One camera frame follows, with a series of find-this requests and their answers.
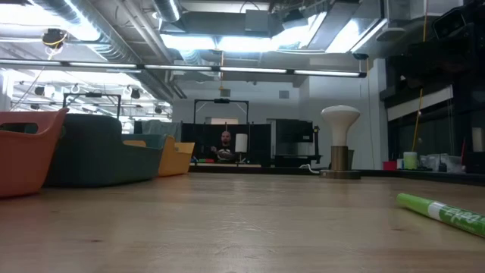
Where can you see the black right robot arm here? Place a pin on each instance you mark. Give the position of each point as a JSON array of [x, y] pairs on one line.
[[454, 22]]

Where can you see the person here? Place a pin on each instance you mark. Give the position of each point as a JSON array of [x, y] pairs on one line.
[[225, 148]]

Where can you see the black aluminium table frame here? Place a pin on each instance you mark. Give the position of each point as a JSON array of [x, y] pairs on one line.
[[417, 175]]

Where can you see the green container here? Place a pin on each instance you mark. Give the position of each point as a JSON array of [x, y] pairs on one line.
[[410, 161]]

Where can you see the red box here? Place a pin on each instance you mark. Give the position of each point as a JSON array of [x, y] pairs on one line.
[[389, 165]]

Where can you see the orange plastic bin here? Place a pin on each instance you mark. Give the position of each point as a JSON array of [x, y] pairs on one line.
[[22, 163]]

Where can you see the yellow plastic bin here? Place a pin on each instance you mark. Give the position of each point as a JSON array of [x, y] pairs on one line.
[[176, 161]]

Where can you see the black partition panels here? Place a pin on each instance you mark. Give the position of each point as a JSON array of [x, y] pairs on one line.
[[201, 144]]

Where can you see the white bulb brass lamp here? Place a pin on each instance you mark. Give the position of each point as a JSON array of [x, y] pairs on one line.
[[340, 121]]

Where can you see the green Expo marker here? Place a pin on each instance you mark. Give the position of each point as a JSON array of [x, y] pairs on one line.
[[454, 217]]

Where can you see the black cabinet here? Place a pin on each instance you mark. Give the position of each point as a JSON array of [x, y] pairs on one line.
[[295, 132]]

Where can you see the long LED light bar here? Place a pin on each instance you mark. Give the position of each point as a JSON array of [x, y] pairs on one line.
[[178, 67]]

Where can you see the teal plastic bin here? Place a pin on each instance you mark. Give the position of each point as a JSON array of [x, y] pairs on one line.
[[98, 159]]

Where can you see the white lamp shade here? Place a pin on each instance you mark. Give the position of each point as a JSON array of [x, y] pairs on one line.
[[241, 143]]

